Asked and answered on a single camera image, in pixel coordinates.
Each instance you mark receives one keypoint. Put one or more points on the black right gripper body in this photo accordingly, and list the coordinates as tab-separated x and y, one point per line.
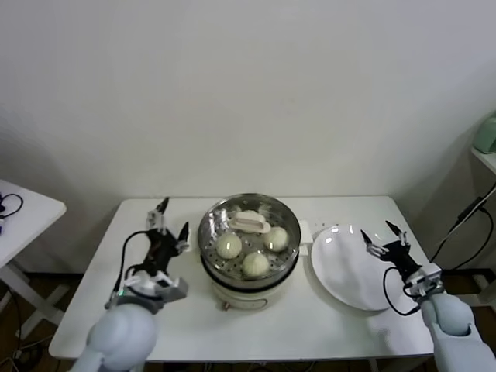
401	255

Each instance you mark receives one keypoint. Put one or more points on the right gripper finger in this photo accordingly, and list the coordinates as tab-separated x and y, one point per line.
373	246
401	236

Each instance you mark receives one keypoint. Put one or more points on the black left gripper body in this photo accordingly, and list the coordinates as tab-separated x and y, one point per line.
160	252

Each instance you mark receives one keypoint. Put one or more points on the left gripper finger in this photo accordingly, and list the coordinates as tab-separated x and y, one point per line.
183	240
158	217

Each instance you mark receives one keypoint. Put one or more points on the white steamed baozi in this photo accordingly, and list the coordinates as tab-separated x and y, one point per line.
255	265
228	246
276	239

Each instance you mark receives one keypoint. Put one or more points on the round glass pot lid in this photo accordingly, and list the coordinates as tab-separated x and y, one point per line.
250	222

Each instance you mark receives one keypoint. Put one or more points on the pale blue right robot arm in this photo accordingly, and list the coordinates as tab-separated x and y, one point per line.
453	325

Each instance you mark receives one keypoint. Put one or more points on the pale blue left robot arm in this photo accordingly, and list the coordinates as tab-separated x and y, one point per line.
124	333

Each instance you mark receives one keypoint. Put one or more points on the stainless steel steamer basket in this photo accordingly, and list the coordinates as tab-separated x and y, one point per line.
296	240

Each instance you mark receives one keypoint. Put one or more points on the steel steamer pot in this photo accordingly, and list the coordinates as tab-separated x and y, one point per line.
248	296

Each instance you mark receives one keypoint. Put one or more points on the round white plate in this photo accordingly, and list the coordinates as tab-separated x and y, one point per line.
348	271

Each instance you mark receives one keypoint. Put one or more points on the white shelf board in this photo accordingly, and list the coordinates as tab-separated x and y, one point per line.
484	157

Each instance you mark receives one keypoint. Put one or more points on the white side table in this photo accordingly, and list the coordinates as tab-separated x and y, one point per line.
27	221

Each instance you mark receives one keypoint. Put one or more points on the pale green appliance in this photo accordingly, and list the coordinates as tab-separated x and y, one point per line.
487	131

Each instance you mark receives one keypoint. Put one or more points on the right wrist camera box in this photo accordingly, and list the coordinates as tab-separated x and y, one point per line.
430	276

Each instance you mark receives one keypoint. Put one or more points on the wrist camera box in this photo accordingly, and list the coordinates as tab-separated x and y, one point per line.
172	288
430	276

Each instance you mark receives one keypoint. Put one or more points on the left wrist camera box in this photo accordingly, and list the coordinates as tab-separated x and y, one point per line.
172	288

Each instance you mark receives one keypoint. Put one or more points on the white metal floor frame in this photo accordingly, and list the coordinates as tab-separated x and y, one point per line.
480	288

